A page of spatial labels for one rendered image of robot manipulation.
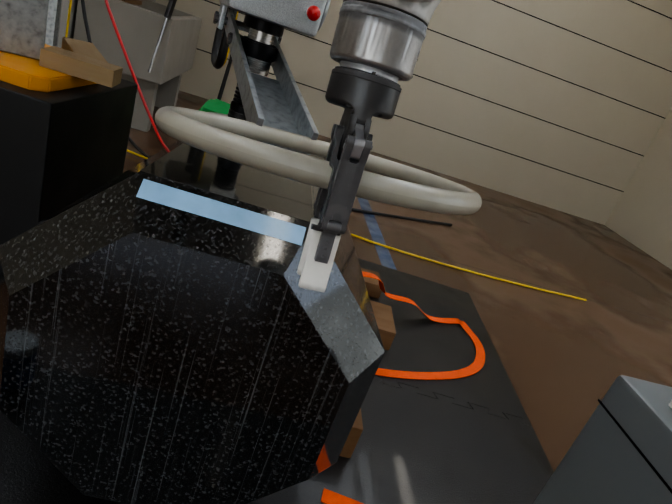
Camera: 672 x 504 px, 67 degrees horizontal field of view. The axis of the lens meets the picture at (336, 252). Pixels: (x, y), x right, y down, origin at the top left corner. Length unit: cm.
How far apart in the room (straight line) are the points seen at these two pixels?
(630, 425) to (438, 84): 575
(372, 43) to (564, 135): 667
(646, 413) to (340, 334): 52
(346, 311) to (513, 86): 588
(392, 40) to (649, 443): 66
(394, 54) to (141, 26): 361
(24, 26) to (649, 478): 181
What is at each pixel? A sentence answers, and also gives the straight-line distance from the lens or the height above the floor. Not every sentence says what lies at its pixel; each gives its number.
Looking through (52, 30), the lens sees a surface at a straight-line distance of 382.
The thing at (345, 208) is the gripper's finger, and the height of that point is 98.
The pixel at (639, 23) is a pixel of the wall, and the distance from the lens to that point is 736.
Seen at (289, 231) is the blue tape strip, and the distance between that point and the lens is 95.
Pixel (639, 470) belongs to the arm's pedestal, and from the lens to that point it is 91.
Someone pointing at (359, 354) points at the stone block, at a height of 58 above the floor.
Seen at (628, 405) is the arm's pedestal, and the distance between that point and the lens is 93.
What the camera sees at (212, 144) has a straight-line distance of 60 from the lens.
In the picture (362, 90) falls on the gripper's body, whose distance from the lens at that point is 53.
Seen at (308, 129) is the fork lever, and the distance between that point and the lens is 104.
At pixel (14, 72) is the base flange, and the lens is 166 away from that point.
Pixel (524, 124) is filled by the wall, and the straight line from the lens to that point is 689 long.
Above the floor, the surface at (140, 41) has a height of 65.
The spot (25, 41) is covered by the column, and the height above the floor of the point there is 82.
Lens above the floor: 113
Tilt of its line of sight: 22 degrees down
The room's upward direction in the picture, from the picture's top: 20 degrees clockwise
